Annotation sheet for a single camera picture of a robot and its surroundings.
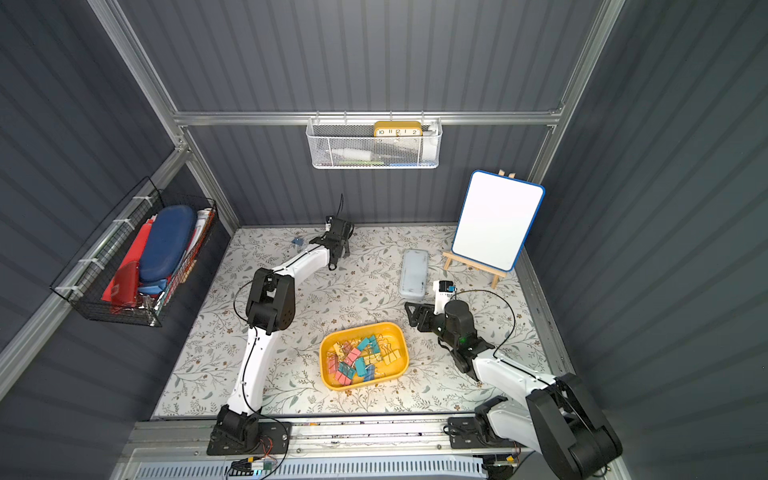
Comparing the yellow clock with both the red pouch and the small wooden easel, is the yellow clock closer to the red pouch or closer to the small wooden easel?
the small wooden easel

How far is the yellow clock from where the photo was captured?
886 mm

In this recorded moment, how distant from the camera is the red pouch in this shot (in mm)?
640

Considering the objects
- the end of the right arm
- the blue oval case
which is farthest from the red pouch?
the end of the right arm

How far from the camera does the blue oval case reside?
0.69 metres

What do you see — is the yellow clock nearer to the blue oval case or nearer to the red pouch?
the blue oval case
